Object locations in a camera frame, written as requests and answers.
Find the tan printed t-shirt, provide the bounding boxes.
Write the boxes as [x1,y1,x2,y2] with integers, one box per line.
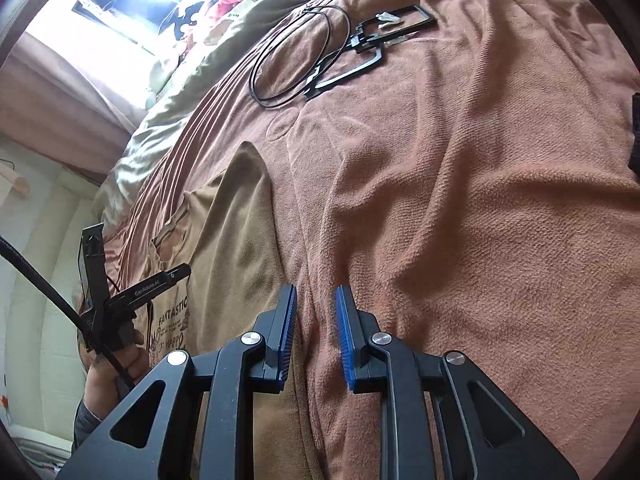
[136,142,322,479]

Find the person's left hand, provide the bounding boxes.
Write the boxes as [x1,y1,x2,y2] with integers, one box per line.
[84,330,150,419]

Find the cream padded headboard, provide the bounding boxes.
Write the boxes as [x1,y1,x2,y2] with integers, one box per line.
[1,140,98,440]

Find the rust brown bed blanket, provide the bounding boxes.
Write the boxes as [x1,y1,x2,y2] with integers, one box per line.
[105,0,639,479]

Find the pink window curtain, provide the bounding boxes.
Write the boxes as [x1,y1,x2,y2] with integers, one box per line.
[1,32,146,184]

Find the beige duvet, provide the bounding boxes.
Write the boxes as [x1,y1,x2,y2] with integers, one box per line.
[93,0,310,235]

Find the plush toys on sill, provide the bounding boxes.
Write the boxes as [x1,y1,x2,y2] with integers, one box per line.
[159,0,292,57]

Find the black garment at edge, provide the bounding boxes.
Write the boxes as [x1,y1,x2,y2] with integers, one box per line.
[628,92,640,177]

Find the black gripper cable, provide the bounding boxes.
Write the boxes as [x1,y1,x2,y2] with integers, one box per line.
[0,235,137,392]

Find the black metal frame device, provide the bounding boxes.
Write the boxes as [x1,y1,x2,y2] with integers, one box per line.
[303,4,437,100]

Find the black coiled cable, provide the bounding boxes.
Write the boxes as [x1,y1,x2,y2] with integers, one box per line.
[248,0,381,111]

